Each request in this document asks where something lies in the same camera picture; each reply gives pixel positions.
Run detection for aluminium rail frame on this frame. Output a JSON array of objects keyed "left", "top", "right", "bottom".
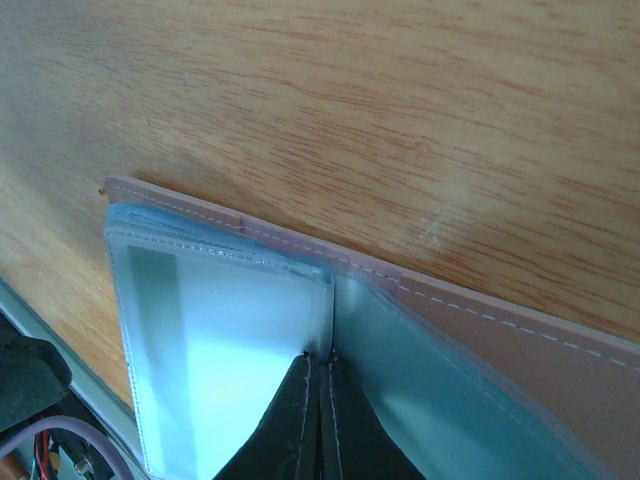
[{"left": 1, "top": 283, "right": 148, "bottom": 479}]

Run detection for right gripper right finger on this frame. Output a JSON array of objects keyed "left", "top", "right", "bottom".
[{"left": 319, "top": 355, "right": 423, "bottom": 480}]

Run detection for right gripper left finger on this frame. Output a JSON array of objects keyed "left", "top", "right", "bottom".
[{"left": 216, "top": 353, "right": 320, "bottom": 479}]

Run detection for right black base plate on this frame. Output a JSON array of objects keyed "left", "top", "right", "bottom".
[{"left": 1, "top": 318, "right": 72, "bottom": 445}]

